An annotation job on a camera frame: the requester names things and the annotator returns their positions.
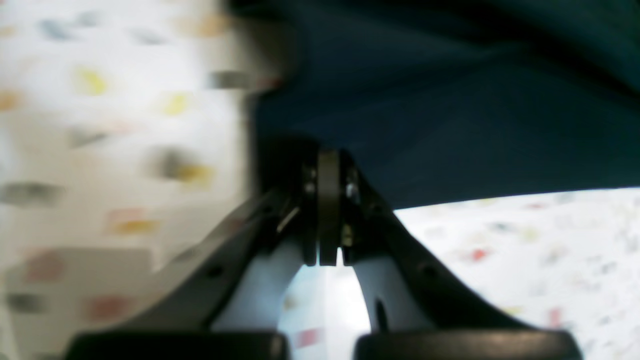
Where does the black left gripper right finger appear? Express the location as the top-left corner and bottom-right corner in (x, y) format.
(327, 150), (583, 360)

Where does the black t-shirt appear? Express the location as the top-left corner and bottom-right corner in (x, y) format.
(228, 0), (640, 208)

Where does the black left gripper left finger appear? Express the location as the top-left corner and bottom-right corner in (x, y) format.
(65, 150), (330, 360)

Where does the terrazzo pattern tablecloth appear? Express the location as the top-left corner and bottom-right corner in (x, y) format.
(1, 0), (639, 360)

